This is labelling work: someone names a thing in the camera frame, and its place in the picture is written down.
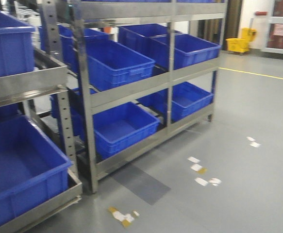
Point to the steel shelving rack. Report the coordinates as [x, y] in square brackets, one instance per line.
[133, 70]

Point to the near steel cart rack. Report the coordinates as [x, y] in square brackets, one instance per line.
[42, 97]

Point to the yellow mop bucket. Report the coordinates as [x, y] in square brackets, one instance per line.
[242, 44]

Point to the lower blue plastic bin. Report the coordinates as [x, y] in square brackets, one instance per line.
[32, 168]

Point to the blue plastic bin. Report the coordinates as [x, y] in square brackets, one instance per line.
[32, 168]
[16, 46]

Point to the blue plastic bin left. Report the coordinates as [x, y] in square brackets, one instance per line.
[16, 46]

